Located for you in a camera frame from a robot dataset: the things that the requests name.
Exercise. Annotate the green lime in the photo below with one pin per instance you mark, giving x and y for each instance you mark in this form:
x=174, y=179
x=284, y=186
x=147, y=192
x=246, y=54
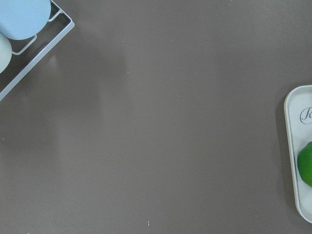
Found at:
x=304, y=164

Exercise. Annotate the pale green cup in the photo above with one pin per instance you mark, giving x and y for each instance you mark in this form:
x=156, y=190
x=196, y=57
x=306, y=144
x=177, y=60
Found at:
x=5, y=52

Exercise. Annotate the white wire dish rack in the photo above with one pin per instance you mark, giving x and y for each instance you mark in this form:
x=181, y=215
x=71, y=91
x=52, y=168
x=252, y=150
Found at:
x=26, y=53

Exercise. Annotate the cream rectangular tray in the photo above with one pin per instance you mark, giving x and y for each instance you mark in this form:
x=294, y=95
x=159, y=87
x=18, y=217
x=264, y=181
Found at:
x=298, y=118

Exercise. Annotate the light blue cup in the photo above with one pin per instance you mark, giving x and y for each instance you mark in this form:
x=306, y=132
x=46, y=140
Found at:
x=22, y=19

